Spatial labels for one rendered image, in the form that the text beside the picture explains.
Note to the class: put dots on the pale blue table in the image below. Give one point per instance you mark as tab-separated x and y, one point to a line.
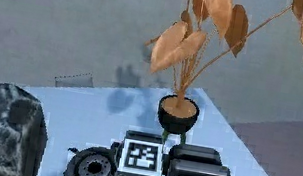
86	123

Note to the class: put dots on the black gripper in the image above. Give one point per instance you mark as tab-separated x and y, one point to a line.
92	168

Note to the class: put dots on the brown house plant black pot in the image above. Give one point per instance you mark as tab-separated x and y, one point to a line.
178	114

